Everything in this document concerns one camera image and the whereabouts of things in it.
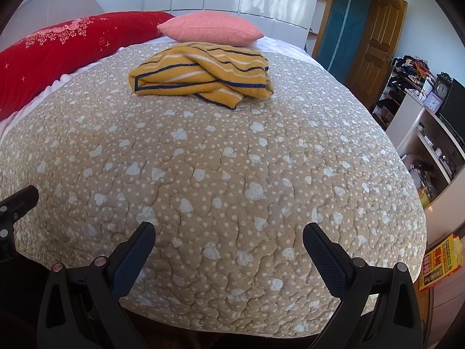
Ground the black television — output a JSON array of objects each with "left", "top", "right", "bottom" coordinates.
[{"left": 439, "top": 79, "right": 465, "bottom": 141}]

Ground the white shelf unit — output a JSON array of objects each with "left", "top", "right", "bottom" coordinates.
[{"left": 386, "top": 95, "right": 464, "bottom": 246}]

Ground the yellow striped knit sweater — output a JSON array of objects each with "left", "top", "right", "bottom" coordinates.
[{"left": 128, "top": 42, "right": 274, "bottom": 110}]

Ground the teal door curtain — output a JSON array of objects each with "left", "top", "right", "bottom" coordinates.
[{"left": 316, "top": 0, "right": 371, "bottom": 83}]

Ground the pink knit pillow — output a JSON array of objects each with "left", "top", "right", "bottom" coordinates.
[{"left": 157, "top": 10, "right": 264, "bottom": 47}]

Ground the dark mantel clock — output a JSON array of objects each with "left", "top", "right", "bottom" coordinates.
[{"left": 433, "top": 72, "right": 453, "bottom": 102}]

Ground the beige dotted quilted bedspread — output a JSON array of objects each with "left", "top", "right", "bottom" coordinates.
[{"left": 1, "top": 43, "right": 426, "bottom": 338}]

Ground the wooden door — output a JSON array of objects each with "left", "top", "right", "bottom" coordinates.
[{"left": 345, "top": 0, "right": 407, "bottom": 109}]

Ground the pile of clothes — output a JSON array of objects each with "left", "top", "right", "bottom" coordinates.
[{"left": 393, "top": 55, "right": 436, "bottom": 88}]

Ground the white bed headboard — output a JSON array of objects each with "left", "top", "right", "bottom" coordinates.
[{"left": 1, "top": 0, "right": 104, "bottom": 51}]

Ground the red embroidered pillow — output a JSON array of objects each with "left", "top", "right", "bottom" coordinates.
[{"left": 0, "top": 11, "right": 173, "bottom": 120}]

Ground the purple alarm clock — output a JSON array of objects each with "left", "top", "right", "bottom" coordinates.
[{"left": 423, "top": 91, "right": 443, "bottom": 114}]

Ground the yellow bottle on shelf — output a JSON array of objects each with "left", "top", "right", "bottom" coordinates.
[{"left": 418, "top": 188, "right": 430, "bottom": 209}]

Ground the yellow printed box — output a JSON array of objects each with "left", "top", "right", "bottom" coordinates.
[{"left": 418, "top": 234, "right": 464, "bottom": 291}]

